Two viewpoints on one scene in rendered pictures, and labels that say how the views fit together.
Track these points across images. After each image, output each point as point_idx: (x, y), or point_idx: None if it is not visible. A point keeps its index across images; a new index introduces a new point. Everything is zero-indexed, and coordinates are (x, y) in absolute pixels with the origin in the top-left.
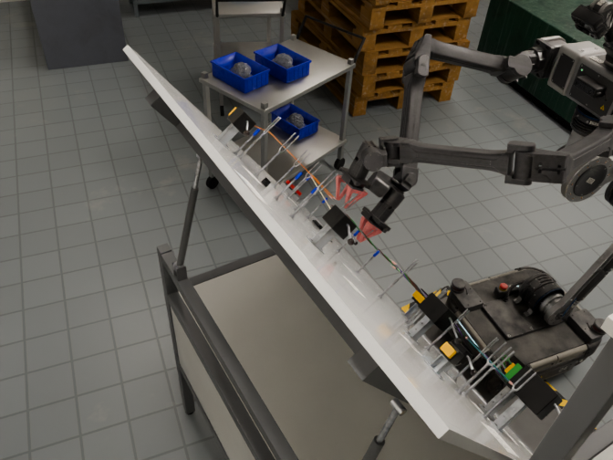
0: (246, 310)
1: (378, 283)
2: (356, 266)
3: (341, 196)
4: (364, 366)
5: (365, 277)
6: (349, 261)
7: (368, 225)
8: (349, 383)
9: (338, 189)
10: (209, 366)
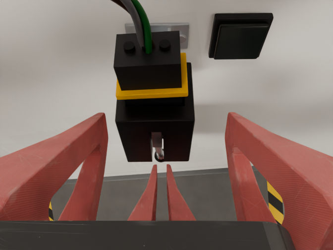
0: None
1: (147, 178)
2: (88, 112)
3: (229, 159)
4: None
5: (7, 103)
6: (18, 63)
7: (133, 217)
8: None
9: (252, 152)
10: None
